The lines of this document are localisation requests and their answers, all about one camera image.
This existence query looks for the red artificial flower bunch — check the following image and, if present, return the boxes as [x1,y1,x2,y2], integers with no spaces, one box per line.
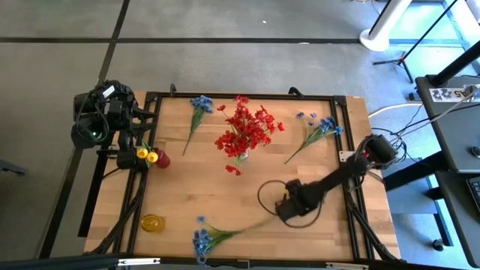
[216,94,254,161]
[214,129,251,166]
[239,104,286,161]

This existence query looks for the blue artificial flower bunch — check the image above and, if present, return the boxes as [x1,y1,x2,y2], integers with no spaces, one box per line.
[190,215,277,266]
[283,111,344,165]
[181,94,215,157]

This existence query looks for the red ribbed glass vase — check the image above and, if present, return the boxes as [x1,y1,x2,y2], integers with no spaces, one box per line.
[153,147,172,170]

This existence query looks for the yellow glass vase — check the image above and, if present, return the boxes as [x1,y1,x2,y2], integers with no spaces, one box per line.
[140,213,167,233]

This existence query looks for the clear ribbed glass vase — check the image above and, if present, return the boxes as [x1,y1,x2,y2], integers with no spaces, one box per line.
[234,148,251,166]

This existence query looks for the black table side panel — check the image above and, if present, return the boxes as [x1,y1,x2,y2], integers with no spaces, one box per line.
[77,148,125,238]

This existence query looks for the dark grey curved object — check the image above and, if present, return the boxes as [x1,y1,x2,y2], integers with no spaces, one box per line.
[0,160,30,177]

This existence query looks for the dark grey desk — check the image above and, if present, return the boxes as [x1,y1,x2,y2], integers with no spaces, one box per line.
[415,74,480,269]

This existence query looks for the black keyboard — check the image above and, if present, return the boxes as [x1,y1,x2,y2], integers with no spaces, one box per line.
[466,175,480,211]

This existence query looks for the black tripod stand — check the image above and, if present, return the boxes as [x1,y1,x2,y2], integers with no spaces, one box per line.
[372,0,461,84]

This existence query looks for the pole with white round base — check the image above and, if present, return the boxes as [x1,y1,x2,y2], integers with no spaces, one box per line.
[358,0,413,53]

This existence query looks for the white printed label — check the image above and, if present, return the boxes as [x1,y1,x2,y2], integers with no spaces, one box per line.
[429,87,474,103]

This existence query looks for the black slanted pole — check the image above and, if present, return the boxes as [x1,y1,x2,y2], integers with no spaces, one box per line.
[429,39,480,88]

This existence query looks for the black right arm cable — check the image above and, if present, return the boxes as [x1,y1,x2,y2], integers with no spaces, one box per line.
[256,178,326,230]

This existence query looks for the silver metal bracket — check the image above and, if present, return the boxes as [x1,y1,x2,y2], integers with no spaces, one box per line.
[325,262,371,270]

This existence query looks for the black right cable bundle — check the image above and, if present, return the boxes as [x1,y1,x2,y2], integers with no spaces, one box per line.
[343,187,401,263]

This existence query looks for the black bar with metal bracket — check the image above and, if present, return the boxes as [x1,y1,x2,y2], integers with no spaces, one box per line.
[0,253,162,270]

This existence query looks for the tangled black floor cables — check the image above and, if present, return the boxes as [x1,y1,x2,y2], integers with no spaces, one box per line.
[369,108,436,166]

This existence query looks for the white floor cable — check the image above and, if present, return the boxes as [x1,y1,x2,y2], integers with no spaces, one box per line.
[367,102,425,119]

